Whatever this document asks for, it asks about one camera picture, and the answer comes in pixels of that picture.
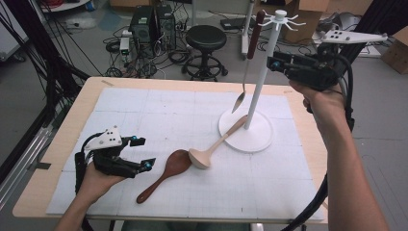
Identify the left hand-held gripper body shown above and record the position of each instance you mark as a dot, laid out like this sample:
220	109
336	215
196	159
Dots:
112	163

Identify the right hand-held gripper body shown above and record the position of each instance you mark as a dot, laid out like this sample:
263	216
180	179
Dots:
317	70

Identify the dark brown wooden spoon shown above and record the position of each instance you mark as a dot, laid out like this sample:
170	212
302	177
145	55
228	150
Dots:
178	163

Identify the white utensil rack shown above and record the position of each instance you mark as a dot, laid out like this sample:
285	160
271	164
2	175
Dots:
255	96

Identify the light wooden ladle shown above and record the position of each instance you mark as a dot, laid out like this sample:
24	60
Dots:
198	157

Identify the person's left hand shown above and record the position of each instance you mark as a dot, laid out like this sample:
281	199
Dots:
96	184

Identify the person's right hand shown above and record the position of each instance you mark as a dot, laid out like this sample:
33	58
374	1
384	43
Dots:
327	106

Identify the white grid mat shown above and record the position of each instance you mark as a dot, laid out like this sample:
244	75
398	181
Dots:
154	128

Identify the tan tape piece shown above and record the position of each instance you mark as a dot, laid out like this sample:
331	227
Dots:
107	83
287	92

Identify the open cardboard box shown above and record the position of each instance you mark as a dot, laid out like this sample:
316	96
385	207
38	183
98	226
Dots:
304	19

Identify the grey white device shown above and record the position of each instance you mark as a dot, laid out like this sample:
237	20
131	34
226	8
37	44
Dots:
343	22

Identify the white flat board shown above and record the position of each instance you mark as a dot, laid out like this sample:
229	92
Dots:
369	51

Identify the black flat box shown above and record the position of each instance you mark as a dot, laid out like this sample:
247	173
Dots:
234	23

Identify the grey tape piece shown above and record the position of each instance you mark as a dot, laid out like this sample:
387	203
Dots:
41	166

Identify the black round stool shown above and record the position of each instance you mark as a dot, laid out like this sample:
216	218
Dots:
206	37

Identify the closed cardboard box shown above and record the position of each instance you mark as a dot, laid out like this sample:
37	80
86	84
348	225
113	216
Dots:
397	54

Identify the small white device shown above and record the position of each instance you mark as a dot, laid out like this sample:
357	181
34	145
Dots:
124	45

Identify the black computer tower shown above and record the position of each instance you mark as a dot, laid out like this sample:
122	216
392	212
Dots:
166	25
141	29

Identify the flat cardboard box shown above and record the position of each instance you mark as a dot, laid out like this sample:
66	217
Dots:
128	2

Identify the white round table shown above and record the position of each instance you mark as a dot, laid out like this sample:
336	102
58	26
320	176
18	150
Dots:
67	5

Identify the white cabinet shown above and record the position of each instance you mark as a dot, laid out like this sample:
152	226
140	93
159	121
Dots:
9	38

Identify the aluminium rail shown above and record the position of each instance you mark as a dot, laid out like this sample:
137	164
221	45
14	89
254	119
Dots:
22	163

